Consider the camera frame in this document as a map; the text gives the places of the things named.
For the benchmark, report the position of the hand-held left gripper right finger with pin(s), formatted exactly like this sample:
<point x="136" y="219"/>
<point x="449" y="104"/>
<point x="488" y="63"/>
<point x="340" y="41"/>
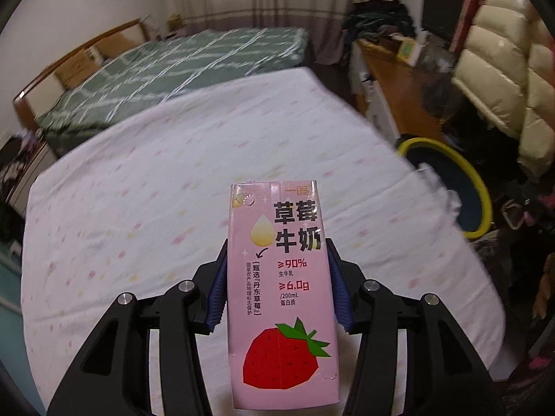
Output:
<point x="340" y="299"/>

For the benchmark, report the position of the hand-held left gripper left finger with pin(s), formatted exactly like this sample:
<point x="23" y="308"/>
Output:
<point x="217" y="299"/>

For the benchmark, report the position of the pink strawberry milk carton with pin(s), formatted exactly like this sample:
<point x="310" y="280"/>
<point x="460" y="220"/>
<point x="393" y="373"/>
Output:
<point x="282" y="312"/>

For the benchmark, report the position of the dark bin with yellow rim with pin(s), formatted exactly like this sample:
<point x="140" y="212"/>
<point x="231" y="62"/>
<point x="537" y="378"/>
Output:
<point x="470" y="197"/>

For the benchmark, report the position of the person's right forearm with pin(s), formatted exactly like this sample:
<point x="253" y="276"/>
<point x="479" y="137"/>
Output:
<point x="544" y="290"/>

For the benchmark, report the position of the spotted white tablecloth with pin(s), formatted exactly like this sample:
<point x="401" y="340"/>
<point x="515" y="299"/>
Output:
<point x="130" y="225"/>

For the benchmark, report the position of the dark clutter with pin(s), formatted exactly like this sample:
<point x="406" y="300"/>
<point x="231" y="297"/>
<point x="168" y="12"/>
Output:
<point x="518" y="214"/>

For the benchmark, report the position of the wardrobe sliding door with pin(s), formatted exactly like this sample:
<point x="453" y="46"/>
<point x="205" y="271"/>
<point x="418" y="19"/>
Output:
<point x="8" y="277"/>

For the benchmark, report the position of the white nightstand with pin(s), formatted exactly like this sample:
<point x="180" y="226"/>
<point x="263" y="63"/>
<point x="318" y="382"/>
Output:
<point x="30" y="173"/>

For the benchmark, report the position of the wooden desk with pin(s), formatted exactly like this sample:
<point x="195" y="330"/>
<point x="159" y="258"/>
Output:
<point x="390" y="69"/>

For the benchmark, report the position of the green checked duvet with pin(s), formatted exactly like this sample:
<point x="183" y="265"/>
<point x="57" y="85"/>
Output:
<point x="173" y="65"/>

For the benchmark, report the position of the dark clothes heap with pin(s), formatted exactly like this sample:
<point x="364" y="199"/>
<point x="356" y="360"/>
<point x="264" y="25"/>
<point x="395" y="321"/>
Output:
<point x="8" y="160"/>

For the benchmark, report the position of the brown pillow with face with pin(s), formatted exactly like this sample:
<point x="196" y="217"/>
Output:
<point x="78" y="69"/>

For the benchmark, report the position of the yellow box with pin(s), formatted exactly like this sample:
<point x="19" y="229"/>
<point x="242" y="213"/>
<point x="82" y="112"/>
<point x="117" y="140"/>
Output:
<point x="174" y="24"/>

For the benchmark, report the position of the wooden bed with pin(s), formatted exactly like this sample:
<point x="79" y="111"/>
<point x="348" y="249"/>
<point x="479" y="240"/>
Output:
<point x="125" y="34"/>

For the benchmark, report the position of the mixed clothes pile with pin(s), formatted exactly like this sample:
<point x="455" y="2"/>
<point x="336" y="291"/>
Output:
<point x="377" y="19"/>

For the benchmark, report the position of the cream puffer jacket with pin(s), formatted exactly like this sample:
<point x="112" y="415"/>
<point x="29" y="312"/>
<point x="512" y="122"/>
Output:
<point x="511" y="73"/>

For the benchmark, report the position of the black television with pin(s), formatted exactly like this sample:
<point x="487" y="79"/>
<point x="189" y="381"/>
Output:
<point x="446" y="4"/>

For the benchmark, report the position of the red jacket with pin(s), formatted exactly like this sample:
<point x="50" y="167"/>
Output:
<point x="472" y="4"/>

